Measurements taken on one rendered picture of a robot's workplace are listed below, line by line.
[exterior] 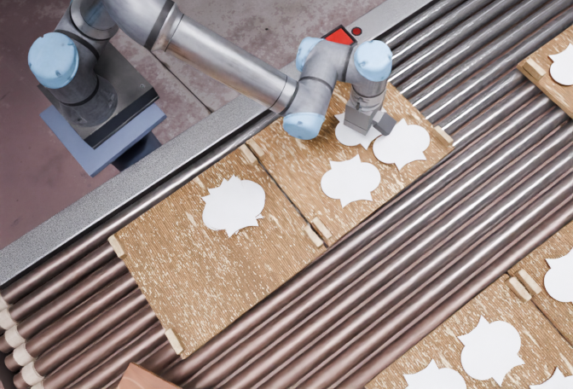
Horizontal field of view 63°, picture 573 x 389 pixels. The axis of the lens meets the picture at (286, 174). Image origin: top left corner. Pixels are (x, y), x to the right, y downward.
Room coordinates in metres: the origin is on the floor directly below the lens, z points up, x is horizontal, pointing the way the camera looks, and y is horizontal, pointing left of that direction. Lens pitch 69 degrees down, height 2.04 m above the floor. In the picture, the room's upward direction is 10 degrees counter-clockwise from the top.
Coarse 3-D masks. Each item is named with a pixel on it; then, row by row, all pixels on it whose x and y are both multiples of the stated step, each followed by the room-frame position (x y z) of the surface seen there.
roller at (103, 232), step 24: (456, 0) 0.87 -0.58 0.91; (408, 24) 0.81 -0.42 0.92; (264, 120) 0.59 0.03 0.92; (240, 144) 0.54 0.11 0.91; (192, 168) 0.49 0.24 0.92; (168, 192) 0.44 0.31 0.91; (120, 216) 0.39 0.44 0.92; (96, 240) 0.34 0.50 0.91; (48, 264) 0.30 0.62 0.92; (24, 288) 0.25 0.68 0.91
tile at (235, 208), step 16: (224, 192) 0.39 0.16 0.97; (240, 192) 0.38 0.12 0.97; (256, 192) 0.38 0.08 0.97; (208, 208) 0.36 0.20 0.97; (224, 208) 0.35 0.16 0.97; (240, 208) 0.34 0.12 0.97; (256, 208) 0.33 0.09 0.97; (224, 224) 0.31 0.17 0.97; (240, 224) 0.30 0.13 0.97; (256, 224) 0.29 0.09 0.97
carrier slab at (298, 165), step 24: (336, 96) 0.61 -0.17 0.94; (336, 120) 0.54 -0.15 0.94; (408, 120) 0.51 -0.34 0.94; (264, 144) 0.51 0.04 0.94; (288, 144) 0.50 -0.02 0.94; (312, 144) 0.49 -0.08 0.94; (336, 144) 0.48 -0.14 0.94; (360, 144) 0.47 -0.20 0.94; (432, 144) 0.43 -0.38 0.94; (288, 168) 0.44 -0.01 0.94; (312, 168) 0.42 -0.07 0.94; (384, 168) 0.39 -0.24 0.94; (408, 168) 0.38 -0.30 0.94; (288, 192) 0.37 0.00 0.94; (312, 192) 0.36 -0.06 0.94; (384, 192) 0.33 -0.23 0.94; (312, 216) 0.30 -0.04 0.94; (336, 216) 0.29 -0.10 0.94; (360, 216) 0.28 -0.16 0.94; (336, 240) 0.23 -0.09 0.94
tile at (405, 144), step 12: (396, 132) 0.48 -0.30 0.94; (408, 132) 0.47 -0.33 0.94; (420, 132) 0.47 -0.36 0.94; (384, 144) 0.45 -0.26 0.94; (396, 144) 0.44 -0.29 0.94; (408, 144) 0.44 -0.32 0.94; (420, 144) 0.43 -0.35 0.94; (384, 156) 0.42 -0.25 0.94; (396, 156) 0.41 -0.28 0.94; (408, 156) 0.41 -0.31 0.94; (420, 156) 0.40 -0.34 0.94
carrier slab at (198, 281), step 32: (224, 160) 0.49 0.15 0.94; (192, 192) 0.42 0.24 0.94; (128, 224) 0.36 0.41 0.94; (160, 224) 0.35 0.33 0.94; (192, 224) 0.33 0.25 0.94; (288, 224) 0.29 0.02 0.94; (128, 256) 0.28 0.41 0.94; (160, 256) 0.27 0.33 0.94; (192, 256) 0.25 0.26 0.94; (224, 256) 0.24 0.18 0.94; (256, 256) 0.23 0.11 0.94; (288, 256) 0.21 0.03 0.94; (160, 288) 0.19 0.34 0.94; (192, 288) 0.18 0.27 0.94; (224, 288) 0.17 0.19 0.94; (256, 288) 0.15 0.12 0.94; (160, 320) 0.12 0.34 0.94; (192, 320) 0.11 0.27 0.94; (224, 320) 0.10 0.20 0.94; (192, 352) 0.04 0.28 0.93
